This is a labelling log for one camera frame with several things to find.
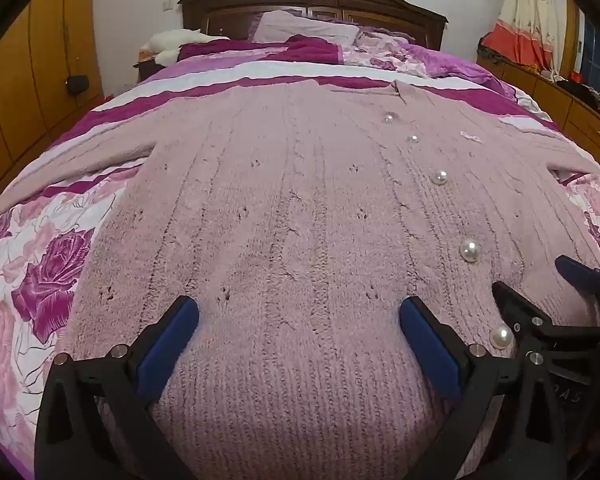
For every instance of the pink knit cardigan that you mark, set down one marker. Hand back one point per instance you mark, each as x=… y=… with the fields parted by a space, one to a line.
x=300 y=210

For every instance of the dark clothes pile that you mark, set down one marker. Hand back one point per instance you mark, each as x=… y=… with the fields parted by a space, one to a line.
x=580 y=91

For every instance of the dark wooden headboard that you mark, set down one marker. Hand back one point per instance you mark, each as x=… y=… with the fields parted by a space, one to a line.
x=330 y=0

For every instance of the orange wooden cabinet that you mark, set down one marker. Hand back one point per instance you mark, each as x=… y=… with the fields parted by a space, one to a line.
x=545 y=100

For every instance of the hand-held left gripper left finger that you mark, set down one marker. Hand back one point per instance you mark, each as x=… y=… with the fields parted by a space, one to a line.
x=167 y=355

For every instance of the window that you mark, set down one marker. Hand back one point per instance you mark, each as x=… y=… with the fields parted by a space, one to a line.
x=595 y=60

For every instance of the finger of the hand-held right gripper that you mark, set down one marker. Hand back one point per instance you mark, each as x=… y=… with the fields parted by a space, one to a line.
x=580 y=275
x=530 y=317

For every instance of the dark wooden nightstand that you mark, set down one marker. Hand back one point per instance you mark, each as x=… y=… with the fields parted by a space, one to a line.
x=147 y=67

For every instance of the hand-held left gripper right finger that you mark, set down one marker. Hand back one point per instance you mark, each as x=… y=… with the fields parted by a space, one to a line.
x=430 y=350

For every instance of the pink quilted pillow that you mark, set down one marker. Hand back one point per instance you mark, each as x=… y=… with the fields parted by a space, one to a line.
x=305 y=27

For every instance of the bed with floral purple bedspread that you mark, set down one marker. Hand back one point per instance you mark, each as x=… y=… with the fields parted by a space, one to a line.
x=40 y=285

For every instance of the cream and red curtain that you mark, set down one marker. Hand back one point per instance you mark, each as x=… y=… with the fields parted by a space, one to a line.
x=525 y=20

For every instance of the orange wooden wardrobe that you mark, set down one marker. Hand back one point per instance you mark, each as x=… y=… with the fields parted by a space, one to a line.
x=25 y=75

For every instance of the small black bag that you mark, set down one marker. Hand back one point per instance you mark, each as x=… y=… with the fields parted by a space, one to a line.
x=77 y=85

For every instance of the floral pillow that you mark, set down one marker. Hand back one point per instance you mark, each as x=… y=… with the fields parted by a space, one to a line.
x=385 y=36

